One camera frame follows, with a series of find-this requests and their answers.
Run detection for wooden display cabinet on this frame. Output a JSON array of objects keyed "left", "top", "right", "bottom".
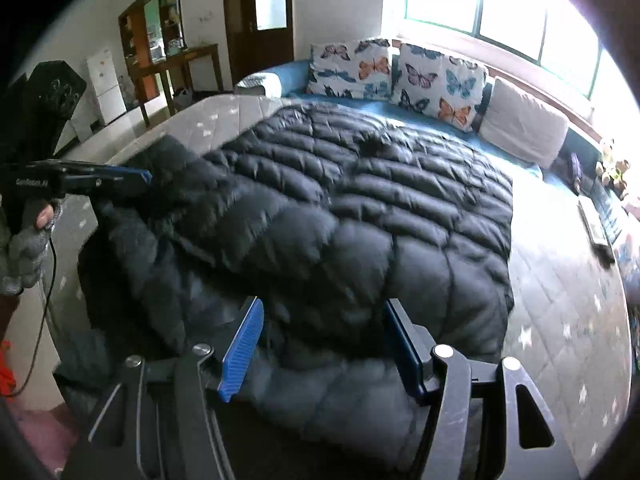
[{"left": 118, "top": 0, "right": 186, "bottom": 104}]

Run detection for black puffer jacket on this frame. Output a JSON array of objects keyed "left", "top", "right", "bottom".
[{"left": 58, "top": 103, "right": 514, "bottom": 479}]

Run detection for right butterfly pillow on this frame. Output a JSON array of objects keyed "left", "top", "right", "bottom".
[{"left": 392, "top": 42, "right": 488, "bottom": 132}]

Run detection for black cable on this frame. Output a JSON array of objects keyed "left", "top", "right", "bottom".
[{"left": 4, "top": 231, "right": 59, "bottom": 400}]

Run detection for stuffed toy animals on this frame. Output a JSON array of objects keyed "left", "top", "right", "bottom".
[{"left": 596, "top": 156, "right": 629, "bottom": 198}]

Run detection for butterfly pillow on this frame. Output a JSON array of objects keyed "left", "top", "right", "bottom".
[
  {"left": 392, "top": 42, "right": 488, "bottom": 132},
  {"left": 307, "top": 38, "right": 393, "bottom": 101}
]

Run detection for grey gloved left hand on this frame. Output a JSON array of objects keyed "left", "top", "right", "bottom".
[{"left": 1, "top": 200, "right": 62, "bottom": 297}]

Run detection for left butterfly pillow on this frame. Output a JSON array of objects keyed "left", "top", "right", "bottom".
[{"left": 307, "top": 38, "right": 393, "bottom": 101}]

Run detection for purple plush toy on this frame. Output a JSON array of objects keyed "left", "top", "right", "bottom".
[{"left": 567, "top": 152, "right": 582, "bottom": 196}]

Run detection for plain white pillow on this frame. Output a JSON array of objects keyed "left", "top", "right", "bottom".
[{"left": 480, "top": 77, "right": 570, "bottom": 169}]

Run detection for dark wooden door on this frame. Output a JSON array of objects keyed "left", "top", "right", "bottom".
[{"left": 224, "top": 0, "right": 294, "bottom": 84}]

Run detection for wooden side table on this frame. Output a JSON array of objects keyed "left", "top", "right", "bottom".
[{"left": 130, "top": 42, "right": 225, "bottom": 129}]

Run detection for white small refrigerator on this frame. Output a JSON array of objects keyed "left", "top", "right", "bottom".
[{"left": 86, "top": 49, "right": 127, "bottom": 126}]

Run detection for green framed window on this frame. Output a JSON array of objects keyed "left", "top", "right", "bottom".
[{"left": 405, "top": 0, "right": 602, "bottom": 98}]

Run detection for grey star quilted mattress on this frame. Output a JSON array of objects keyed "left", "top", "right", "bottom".
[{"left": 50, "top": 96, "right": 632, "bottom": 478}]

